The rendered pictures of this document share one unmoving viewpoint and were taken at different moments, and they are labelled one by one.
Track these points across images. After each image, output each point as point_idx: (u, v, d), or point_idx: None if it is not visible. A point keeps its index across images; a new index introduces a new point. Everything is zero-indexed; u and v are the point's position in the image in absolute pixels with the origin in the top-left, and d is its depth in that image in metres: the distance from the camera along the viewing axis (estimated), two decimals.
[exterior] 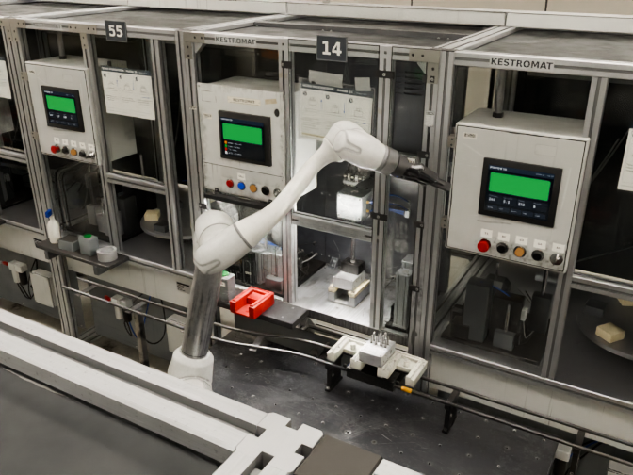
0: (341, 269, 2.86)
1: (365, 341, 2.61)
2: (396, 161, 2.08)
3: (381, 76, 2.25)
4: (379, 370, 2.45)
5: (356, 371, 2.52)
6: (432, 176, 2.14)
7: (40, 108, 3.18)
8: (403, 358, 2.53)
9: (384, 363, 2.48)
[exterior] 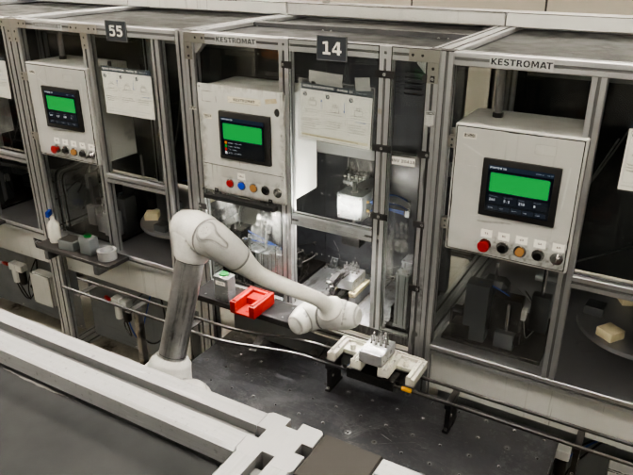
0: (342, 241, 2.80)
1: (365, 341, 2.61)
2: None
3: (381, 76, 2.25)
4: (379, 370, 2.45)
5: (356, 371, 2.52)
6: None
7: (40, 108, 3.18)
8: (403, 358, 2.53)
9: (384, 363, 2.48)
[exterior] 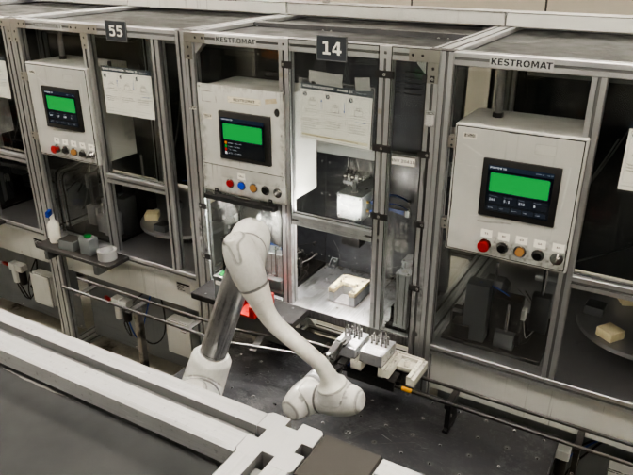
0: (342, 241, 2.80)
1: None
2: None
3: (381, 76, 2.25)
4: (379, 370, 2.45)
5: (356, 371, 2.52)
6: None
7: (40, 108, 3.18)
8: (403, 358, 2.53)
9: (384, 363, 2.48)
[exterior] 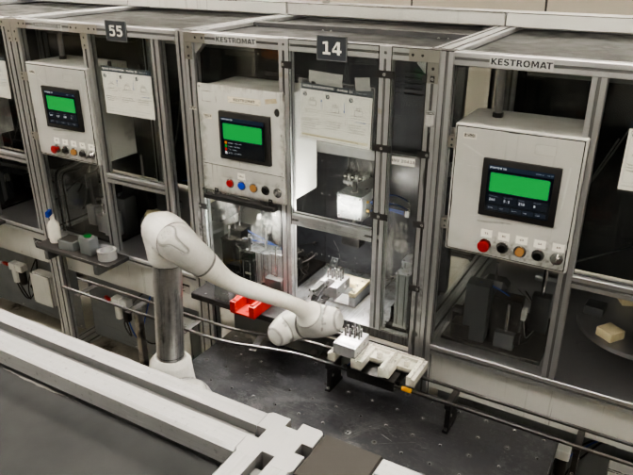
0: (342, 241, 2.80)
1: None
2: None
3: (381, 76, 2.25)
4: (379, 370, 2.45)
5: (356, 371, 2.52)
6: None
7: (40, 108, 3.18)
8: (403, 358, 2.53)
9: (384, 363, 2.48)
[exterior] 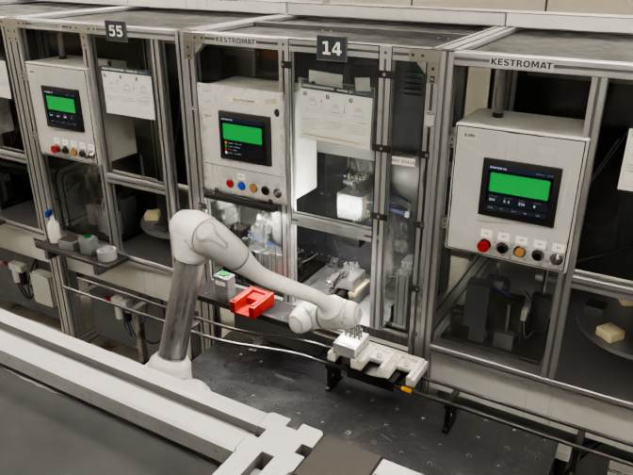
0: (342, 241, 2.80)
1: None
2: None
3: (381, 76, 2.25)
4: (379, 370, 2.45)
5: (356, 371, 2.52)
6: None
7: (40, 108, 3.18)
8: (403, 358, 2.53)
9: (384, 363, 2.48)
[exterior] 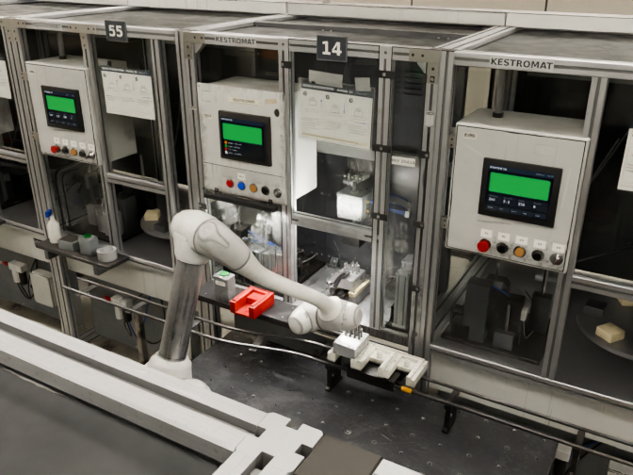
0: (342, 241, 2.80)
1: None
2: None
3: (381, 76, 2.25)
4: (379, 370, 2.45)
5: (356, 371, 2.52)
6: None
7: (40, 108, 3.18)
8: (403, 358, 2.53)
9: (384, 363, 2.48)
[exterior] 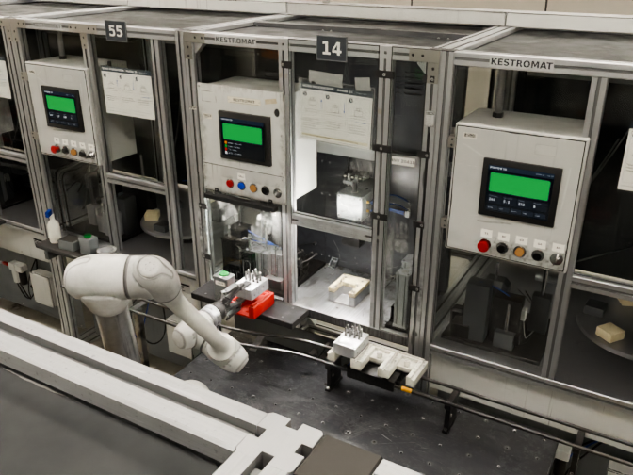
0: (342, 241, 2.80)
1: None
2: None
3: (381, 76, 2.25)
4: (379, 370, 2.45)
5: (356, 371, 2.52)
6: (233, 311, 2.66)
7: (40, 108, 3.18)
8: (403, 358, 2.53)
9: (384, 363, 2.48)
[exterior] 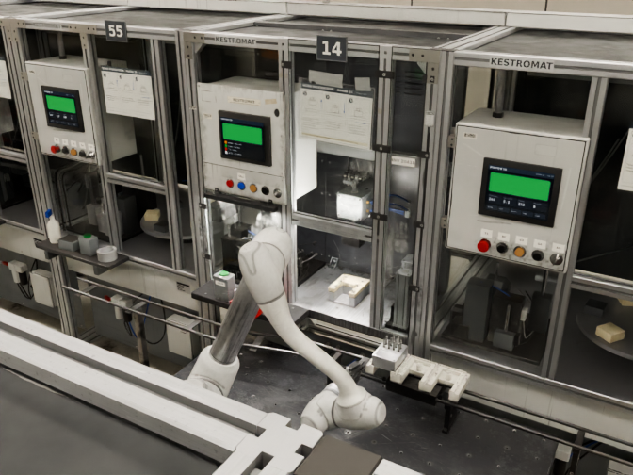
0: (342, 241, 2.80)
1: None
2: None
3: (381, 76, 2.25)
4: (420, 384, 2.37)
5: (396, 384, 2.44)
6: None
7: (40, 108, 3.18)
8: (444, 370, 2.46)
9: (426, 376, 2.41)
